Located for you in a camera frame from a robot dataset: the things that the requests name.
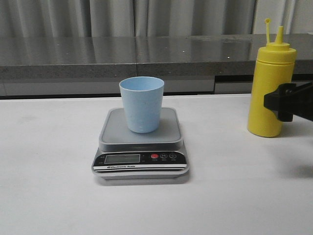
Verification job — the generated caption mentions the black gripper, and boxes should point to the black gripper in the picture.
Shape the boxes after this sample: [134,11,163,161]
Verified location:
[264,82,313,122]

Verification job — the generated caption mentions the yellow squeeze bottle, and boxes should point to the yellow squeeze bottle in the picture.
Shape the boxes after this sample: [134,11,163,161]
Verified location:
[247,18,297,138]

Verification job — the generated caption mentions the light blue plastic cup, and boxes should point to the light blue plastic cup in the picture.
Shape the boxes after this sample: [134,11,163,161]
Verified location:
[119,76,165,133]

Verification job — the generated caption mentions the silver digital kitchen scale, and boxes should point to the silver digital kitchen scale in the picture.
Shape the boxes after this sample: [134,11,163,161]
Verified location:
[91,107,190,185]

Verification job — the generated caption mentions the grey stone counter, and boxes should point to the grey stone counter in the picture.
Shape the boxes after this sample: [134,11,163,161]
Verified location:
[0,33,313,98]

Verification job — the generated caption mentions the grey pleated curtain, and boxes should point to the grey pleated curtain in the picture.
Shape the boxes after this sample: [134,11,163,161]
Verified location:
[0,0,313,38]

